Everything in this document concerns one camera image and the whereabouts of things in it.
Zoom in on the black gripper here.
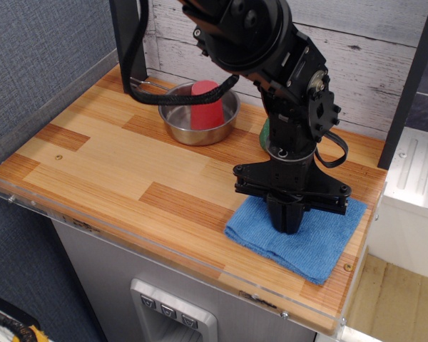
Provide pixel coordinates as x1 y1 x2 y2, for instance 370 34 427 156
233 156 352 234

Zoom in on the blue cloth napkin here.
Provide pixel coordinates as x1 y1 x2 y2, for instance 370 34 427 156
225 197 367 285

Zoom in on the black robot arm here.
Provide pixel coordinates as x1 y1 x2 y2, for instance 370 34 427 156
183 1 352 234

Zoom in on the green toy broccoli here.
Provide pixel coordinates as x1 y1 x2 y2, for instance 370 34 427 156
259 118 270 151

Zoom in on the white toy sink counter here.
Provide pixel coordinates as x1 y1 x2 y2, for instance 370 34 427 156
367 128 428 277

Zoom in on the red plastic cup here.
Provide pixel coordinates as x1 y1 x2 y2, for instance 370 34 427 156
190 80 225 130

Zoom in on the silver metal pot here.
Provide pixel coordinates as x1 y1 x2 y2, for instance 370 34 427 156
123 77 241 147

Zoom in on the silver dispenser button panel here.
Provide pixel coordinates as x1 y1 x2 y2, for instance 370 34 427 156
130 279 218 341

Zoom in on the grey toy fridge cabinet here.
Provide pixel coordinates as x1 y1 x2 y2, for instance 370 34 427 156
54 222 316 341

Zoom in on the black and yellow object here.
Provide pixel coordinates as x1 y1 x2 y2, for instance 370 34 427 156
0 299 50 341

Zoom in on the black braided cable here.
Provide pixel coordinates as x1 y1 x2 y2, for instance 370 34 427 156
123 0 240 106

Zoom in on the black right vertical post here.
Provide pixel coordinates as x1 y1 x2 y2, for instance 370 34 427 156
377 16 428 170

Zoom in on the black vertical post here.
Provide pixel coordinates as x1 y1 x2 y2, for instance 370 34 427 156
377 16 428 170
109 0 148 94

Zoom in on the black left vertical post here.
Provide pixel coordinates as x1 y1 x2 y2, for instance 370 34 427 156
109 0 148 94

